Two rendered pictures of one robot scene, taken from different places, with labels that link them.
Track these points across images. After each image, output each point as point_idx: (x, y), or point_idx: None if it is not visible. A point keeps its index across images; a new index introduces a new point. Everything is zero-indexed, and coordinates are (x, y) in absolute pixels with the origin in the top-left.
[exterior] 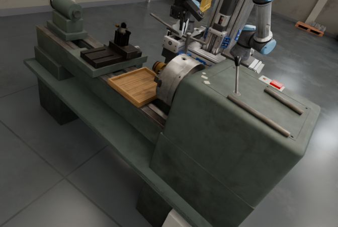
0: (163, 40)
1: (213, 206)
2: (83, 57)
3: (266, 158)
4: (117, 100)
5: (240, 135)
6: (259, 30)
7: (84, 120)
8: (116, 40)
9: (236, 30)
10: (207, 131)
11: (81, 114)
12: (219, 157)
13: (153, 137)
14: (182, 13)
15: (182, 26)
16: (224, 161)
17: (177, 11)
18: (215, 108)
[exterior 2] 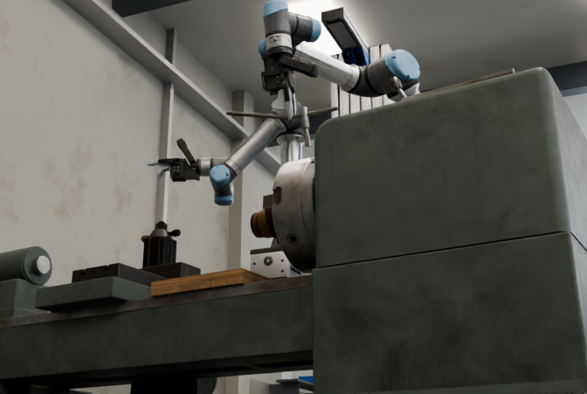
0: (251, 265)
1: (506, 328)
2: (82, 278)
3: (508, 116)
4: (183, 323)
5: (451, 120)
6: None
7: None
8: (149, 258)
9: None
10: (400, 166)
11: None
12: (446, 194)
13: (298, 330)
14: (283, 73)
15: (289, 93)
16: (459, 192)
17: (273, 77)
18: (391, 117)
